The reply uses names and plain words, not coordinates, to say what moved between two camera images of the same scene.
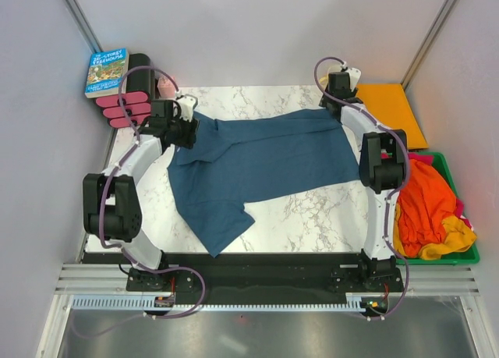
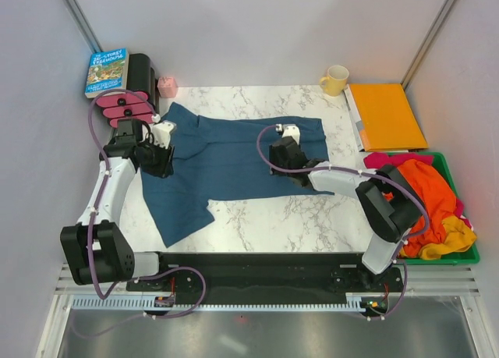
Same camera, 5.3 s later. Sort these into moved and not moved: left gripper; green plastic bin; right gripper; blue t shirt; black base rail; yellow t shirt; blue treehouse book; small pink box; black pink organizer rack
Moved: right gripper; blue t shirt; left gripper
Not moved: black base rail; green plastic bin; blue treehouse book; black pink organizer rack; small pink box; yellow t shirt
